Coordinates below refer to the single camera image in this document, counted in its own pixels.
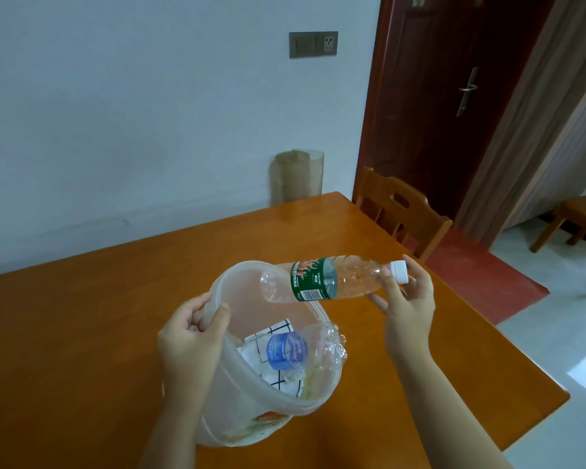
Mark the grey wood grain panel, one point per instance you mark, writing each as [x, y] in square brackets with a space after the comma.
[532, 141]

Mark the dark red door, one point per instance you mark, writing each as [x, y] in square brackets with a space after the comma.
[420, 117]

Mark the wall switch socket panel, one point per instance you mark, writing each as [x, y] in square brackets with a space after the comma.
[312, 45]

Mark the person's left hand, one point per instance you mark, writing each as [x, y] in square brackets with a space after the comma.
[190, 351]

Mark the person's right hand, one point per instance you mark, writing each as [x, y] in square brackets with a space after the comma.
[410, 322]

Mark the green label water bottle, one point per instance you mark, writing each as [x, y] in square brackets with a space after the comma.
[317, 280]

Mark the blue label water bottle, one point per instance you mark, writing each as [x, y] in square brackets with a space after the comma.
[285, 349]

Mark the wooden chair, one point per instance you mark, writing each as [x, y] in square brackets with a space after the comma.
[581, 207]
[410, 214]

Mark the person's right forearm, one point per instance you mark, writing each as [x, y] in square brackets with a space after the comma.
[449, 420]

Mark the wooden table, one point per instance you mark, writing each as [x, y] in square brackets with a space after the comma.
[102, 297]

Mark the translucent plastic bucket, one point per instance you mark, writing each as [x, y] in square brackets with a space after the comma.
[239, 400]

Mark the red floor mat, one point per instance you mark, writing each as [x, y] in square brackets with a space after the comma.
[483, 278]

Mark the white black grid cloth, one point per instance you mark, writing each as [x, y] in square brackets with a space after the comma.
[273, 371]

